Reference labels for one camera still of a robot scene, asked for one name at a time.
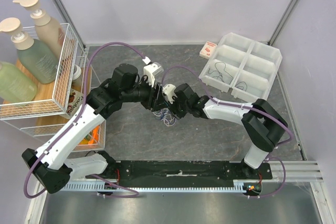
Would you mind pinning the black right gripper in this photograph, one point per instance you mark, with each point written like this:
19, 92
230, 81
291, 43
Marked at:
174, 106

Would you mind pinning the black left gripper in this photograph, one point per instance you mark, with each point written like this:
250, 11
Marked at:
161, 102

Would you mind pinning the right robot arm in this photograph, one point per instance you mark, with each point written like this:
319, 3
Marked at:
263, 124

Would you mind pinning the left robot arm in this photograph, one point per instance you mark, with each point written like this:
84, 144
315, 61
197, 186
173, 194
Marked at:
49, 163

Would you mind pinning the small red white box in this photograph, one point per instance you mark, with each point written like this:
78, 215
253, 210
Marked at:
207, 50

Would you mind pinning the white plastic compartment tray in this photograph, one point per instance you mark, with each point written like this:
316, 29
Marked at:
245, 67

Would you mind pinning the orange snack packet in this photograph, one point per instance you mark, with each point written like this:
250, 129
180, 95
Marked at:
92, 138

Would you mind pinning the brown white snack bag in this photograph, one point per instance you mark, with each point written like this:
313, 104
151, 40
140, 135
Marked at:
74, 103

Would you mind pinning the small white cup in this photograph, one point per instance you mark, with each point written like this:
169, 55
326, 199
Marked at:
76, 75

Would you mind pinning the wooden shelf board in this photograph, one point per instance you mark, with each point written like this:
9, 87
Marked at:
42, 115

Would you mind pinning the grey-green pump bottle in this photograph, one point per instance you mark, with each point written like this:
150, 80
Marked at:
32, 53

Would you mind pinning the beige pump bottle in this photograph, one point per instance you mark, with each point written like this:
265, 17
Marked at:
48, 29

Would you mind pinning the light green bottle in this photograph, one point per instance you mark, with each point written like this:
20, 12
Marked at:
16, 87

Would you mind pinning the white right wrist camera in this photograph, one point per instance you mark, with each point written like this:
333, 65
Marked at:
169, 93

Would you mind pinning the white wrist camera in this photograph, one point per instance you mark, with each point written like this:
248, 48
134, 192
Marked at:
151, 69
169, 93

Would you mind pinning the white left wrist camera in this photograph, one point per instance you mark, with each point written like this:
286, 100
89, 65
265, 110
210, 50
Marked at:
151, 69

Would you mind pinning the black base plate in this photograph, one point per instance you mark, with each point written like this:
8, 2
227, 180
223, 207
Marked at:
183, 173

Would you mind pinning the white slotted cable duct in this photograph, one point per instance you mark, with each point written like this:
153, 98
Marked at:
95, 185

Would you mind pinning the white wire basket shelf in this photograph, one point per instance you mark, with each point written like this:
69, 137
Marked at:
71, 50

